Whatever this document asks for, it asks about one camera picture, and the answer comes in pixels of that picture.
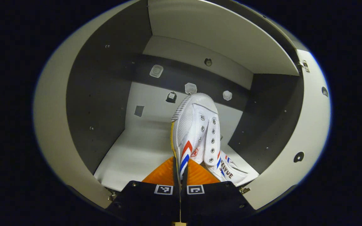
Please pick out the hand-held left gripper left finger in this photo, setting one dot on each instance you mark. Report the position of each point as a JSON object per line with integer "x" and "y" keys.
{"x": 149, "y": 204}

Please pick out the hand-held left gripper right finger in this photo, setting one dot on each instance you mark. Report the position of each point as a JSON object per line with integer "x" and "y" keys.
{"x": 212, "y": 204}

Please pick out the white striped canvas shoe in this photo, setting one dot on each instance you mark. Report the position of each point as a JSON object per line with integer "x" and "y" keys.
{"x": 196, "y": 125}
{"x": 231, "y": 175}

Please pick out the white shoe cabinet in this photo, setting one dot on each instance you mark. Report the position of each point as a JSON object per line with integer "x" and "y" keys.
{"x": 105, "y": 94}

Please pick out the white cabinet door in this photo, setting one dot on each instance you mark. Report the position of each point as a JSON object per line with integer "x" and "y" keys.
{"x": 52, "y": 125}
{"x": 309, "y": 125}

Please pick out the metal door hinge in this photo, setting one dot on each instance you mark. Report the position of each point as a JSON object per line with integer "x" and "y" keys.
{"x": 112, "y": 196}
{"x": 244, "y": 189}
{"x": 304, "y": 66}

